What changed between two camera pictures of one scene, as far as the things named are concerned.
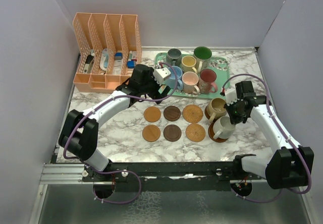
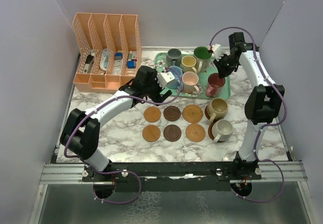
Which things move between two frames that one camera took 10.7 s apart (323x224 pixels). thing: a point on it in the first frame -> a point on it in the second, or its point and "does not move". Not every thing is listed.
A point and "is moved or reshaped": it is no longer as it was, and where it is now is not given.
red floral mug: (207, 81) -> (215, 82)
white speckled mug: (224, 127) is moved or reshaped
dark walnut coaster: (172, 113) does not move
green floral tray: (194, 75) does not move
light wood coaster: (151, 133) does not move
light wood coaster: (152, 114) does not move
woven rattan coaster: (192, 113) does not move
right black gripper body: (235, 113) -> (226, 64)
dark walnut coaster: (172, 133) does not move
